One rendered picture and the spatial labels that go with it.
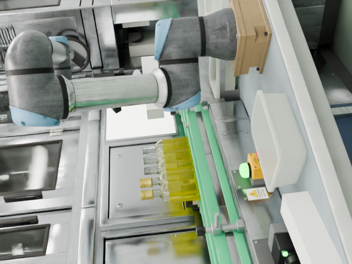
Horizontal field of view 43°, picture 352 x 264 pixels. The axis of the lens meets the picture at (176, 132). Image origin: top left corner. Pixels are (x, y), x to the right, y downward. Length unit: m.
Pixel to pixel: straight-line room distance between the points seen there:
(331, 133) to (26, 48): 0.76
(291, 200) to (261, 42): 0.45
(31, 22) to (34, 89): 1.37
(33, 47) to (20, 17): 1.31
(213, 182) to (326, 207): 0.46
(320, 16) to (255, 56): 1.35
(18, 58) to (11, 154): 1.03
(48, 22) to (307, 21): 1.39
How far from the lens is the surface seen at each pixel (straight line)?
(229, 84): 1.69
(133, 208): 1.66
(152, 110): 1.53
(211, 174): 1.39
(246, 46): 1.27
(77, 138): 2.10
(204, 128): 1.57
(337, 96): 2.32
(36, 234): 1.74
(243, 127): 1.54
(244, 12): 1.30
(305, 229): 1.02
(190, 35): 1.27
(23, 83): 1.13
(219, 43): 1.27
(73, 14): 2.41
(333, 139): 1.12
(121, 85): 1.20
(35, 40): 1.17
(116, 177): 1.79
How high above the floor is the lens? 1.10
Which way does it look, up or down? 3 degrees down
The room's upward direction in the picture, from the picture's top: 96 degrees counter-clockwise
